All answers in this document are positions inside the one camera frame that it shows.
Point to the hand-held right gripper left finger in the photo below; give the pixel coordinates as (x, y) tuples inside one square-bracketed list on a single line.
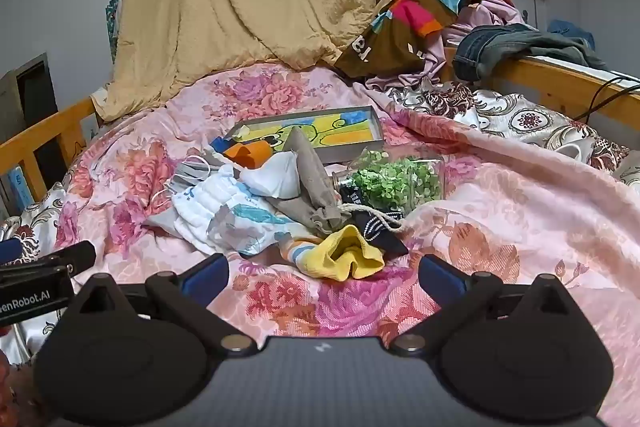
[(205, 281)]

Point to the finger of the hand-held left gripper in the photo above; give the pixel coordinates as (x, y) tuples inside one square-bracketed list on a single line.
[(9, 251), (75, 254)]

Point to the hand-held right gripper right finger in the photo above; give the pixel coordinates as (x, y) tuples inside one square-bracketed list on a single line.
[(442, 281)]

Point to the white teal printed cloth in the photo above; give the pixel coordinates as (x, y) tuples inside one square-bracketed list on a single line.
[(220, 212)]

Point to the black dotted sock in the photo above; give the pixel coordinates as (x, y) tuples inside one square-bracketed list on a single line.
[(385, 239)]

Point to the yellow striped sock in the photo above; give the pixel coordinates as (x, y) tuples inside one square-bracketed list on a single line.
[(345, 257)]

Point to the grey pleated face mask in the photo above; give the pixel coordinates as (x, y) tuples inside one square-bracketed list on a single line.
[(192, 174)]

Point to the orange cloth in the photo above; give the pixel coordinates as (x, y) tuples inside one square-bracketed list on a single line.
[(250, 154)]

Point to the blue yellow printed cloth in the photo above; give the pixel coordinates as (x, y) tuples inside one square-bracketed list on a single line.
[(222, 144)]

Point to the cartoon printed shallow box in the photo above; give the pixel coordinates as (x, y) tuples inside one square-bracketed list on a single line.
[(320, 132)]

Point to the blue white box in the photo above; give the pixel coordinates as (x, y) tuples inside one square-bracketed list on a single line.
[(12, 187)]

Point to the pink floral blanket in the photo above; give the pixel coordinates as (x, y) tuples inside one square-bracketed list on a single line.
[(500, 207)]

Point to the bag of green artificial leaves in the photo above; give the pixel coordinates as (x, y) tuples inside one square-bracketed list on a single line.
[(395, 182)]

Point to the dark brown door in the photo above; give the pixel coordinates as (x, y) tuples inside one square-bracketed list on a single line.
[(30, 102)]

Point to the teal printed hanging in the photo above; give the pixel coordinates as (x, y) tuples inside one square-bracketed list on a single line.
[(112, 27)]

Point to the blue jeans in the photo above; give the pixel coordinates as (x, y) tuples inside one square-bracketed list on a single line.
[(480, 49)]

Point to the brown multicolour patchwork blanket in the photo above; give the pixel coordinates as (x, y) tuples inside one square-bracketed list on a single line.
[(390, 42)]

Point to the tan textured blanket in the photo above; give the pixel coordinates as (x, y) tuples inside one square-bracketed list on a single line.
[(225, 7)]

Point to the wooden bed frame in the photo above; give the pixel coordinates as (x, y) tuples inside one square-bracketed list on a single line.
[(550, 82)]

